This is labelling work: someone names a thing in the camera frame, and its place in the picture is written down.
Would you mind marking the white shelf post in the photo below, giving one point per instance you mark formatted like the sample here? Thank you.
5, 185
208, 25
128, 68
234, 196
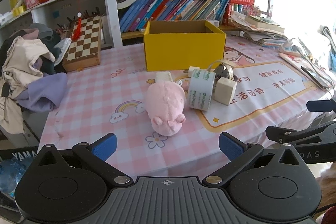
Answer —
113, 22

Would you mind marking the wooden chess board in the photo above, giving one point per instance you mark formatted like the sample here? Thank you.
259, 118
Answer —
86, 51

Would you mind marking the stack of papers and books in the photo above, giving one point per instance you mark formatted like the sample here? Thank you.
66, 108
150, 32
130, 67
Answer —
262, 31

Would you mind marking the small white charger cube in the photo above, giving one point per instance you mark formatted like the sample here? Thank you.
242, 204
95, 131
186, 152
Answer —
190, 70

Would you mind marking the large white charger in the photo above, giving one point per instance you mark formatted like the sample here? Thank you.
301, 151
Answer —
163, 76

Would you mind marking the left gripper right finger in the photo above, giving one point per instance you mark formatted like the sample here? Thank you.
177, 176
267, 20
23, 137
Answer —
242, 157

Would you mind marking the red tassel ornament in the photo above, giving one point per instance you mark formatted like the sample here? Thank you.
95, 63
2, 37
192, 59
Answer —
77, 29

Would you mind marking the row of leaning books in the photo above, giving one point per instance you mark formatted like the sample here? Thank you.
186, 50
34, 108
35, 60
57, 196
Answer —
136, 16

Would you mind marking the pink eraser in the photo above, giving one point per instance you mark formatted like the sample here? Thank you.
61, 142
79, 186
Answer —
185, 85

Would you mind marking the white soap block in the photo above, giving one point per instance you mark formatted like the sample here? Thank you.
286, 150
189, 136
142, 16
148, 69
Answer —
224, 91

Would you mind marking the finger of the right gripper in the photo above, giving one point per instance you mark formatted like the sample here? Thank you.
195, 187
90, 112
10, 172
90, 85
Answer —
284, 135
321, 105

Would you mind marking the yellow cardboard box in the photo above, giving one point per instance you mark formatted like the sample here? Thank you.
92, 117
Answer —
177, 45

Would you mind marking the pile of clothes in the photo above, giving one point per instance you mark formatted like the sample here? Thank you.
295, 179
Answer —
28, 77

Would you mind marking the white power strip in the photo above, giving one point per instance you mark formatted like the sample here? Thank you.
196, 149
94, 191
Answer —
289, 49

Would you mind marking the clear tape roll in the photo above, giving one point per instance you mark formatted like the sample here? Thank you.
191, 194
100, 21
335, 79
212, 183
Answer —
201, 89

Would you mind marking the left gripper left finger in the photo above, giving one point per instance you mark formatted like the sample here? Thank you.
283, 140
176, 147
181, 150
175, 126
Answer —
94, 156

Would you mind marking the pink plush pig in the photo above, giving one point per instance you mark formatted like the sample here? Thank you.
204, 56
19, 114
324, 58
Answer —
164, 102

